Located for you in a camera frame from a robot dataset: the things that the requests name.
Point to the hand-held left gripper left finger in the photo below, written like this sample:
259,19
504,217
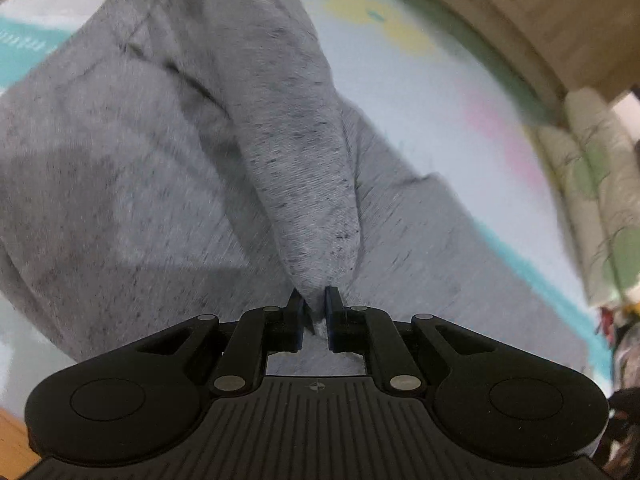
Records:
298,317

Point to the grey speckled pants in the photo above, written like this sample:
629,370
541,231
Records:
150,160

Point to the light wooden bed frame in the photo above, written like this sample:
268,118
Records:
540,15

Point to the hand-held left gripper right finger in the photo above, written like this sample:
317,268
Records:
330,317

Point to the floral cream quilt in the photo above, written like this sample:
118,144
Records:
600,185

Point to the pastel printed bed sheet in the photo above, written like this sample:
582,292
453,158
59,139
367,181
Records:
425,110

